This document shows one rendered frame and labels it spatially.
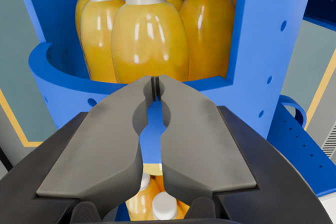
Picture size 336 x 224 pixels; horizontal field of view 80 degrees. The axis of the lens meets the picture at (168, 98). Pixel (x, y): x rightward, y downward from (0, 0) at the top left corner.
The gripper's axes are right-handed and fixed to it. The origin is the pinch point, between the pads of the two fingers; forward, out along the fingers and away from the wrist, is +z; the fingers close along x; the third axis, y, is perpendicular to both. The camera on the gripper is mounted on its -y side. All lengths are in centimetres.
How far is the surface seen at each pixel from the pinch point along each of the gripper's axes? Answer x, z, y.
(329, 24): 35.1, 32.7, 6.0
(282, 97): 51, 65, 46
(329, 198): 42, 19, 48
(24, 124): -124, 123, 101
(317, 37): 101, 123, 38
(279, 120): 43, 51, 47
